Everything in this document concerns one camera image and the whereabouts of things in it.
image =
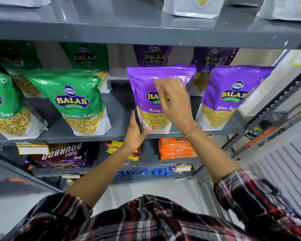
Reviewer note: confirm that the person's right fingers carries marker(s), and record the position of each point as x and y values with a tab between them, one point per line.
166	86

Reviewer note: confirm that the black slotted rack upright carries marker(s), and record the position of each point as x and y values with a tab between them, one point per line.
271	107

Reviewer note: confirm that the person's left forearm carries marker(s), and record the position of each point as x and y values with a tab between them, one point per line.
104	173

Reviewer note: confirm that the red plaid shirt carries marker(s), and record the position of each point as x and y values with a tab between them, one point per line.
150	220

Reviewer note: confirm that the yellow snack packet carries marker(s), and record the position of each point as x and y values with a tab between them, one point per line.
115	146

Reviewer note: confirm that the stack of orange biscuit packets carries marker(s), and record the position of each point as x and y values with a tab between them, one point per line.
175	148

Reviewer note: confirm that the person's right forearm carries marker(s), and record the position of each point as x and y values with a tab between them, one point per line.
212	154

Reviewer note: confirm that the green snack packet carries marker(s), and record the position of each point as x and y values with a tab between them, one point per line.
5	107
75	97
12	57
87	57

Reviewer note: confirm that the person's left thumb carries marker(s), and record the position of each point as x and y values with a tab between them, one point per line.
146	133

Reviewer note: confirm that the grey metal shelf rack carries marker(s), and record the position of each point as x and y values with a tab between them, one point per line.
120	30

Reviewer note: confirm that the purple biscuit packet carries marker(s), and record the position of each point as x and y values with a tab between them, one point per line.
62	155

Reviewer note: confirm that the purple snack packet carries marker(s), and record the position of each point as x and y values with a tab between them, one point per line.
151	56
145	77
208	60
230	80

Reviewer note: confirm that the white snack packet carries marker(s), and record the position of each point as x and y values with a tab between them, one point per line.
188	7
278	8
20	0

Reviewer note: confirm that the pale shelf label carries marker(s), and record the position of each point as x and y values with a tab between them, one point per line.
70	176

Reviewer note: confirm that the row of blue packets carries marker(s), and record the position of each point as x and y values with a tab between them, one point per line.
145	171

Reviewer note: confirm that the white ribbed panel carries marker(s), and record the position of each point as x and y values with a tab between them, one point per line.
283	178

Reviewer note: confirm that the person's left hand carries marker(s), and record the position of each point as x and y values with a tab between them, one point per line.
133	136

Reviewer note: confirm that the person's right hand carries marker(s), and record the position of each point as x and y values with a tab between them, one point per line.
176	105

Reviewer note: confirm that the small yellow price label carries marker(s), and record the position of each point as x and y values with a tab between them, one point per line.
183	168

